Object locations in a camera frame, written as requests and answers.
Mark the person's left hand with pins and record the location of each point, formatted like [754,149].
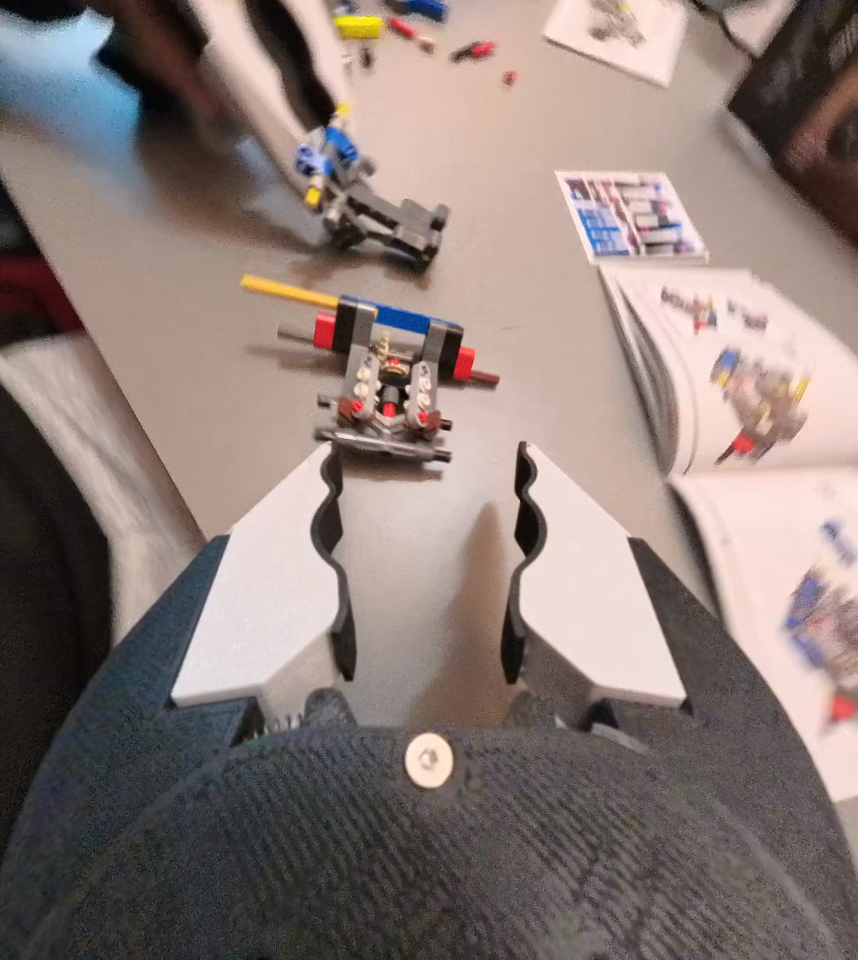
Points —
[166,67]

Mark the pile of loose lego pieces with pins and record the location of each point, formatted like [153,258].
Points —
[358,26]

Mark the sticker sheet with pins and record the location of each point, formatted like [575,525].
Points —
[631,217]

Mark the lego chassis assembly with axles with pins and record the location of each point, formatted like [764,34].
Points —
[399,319]

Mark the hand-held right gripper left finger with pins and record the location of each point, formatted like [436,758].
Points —
[264,600]

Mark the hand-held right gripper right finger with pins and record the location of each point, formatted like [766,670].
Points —
[586,600]

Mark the grey and blue lego assembly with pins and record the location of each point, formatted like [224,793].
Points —
[391,225]

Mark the open instruction booklet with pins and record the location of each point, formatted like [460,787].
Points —
[774,375]

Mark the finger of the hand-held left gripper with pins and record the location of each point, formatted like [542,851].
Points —
[331,52]
[249,67]

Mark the dark lego set box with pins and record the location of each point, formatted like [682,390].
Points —
[819,112]

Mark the closed instruction booklet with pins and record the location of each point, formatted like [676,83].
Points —
[616,37]

